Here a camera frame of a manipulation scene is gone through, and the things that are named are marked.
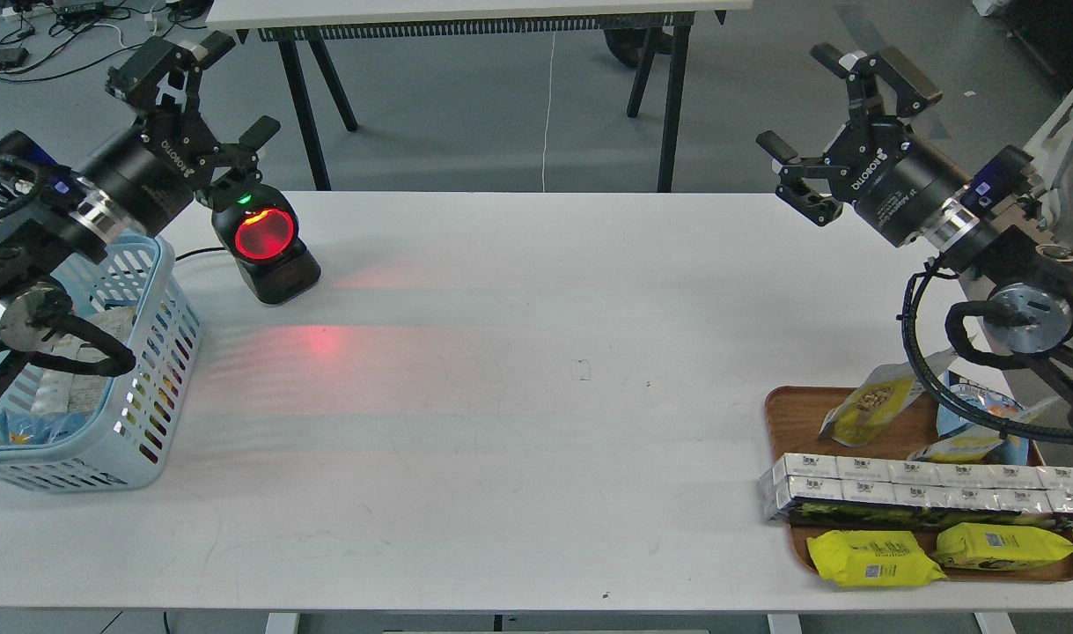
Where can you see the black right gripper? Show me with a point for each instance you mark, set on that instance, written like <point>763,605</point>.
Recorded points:
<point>876,163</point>

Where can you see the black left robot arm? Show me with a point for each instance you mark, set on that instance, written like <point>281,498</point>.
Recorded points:
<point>59,216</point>

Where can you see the white chair base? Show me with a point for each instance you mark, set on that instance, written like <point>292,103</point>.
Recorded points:
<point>1052,150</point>

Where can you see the yellow snack packet right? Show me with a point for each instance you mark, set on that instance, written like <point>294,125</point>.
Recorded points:
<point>986,546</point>

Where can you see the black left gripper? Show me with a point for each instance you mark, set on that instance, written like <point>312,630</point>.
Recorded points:
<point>168,158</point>

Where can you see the yellow snack packet left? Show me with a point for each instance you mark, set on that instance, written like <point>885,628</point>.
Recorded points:
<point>871,558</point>

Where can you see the black barcode scanner red window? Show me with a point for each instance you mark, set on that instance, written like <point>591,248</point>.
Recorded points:
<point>258,226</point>

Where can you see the yellow white nut snack pouch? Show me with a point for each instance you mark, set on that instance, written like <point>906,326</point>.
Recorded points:
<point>869,410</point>

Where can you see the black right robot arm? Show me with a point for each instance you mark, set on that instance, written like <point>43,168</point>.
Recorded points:
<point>1026,322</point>

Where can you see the black legged background table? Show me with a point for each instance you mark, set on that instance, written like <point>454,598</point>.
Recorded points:
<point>286,23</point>

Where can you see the yellow snack packet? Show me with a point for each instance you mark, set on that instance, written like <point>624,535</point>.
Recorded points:
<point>986,546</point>
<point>871,558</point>

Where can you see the brown wooden tray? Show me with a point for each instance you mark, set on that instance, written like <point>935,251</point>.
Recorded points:
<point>794,416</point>

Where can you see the long silver snack box pack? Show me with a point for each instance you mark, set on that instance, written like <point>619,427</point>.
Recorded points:
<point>809,489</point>

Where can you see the blue snack bag in basket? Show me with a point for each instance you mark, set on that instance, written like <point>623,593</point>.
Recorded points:
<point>28,429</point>

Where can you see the light blue plastic basket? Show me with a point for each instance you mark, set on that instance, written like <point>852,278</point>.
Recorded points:
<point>130,419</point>

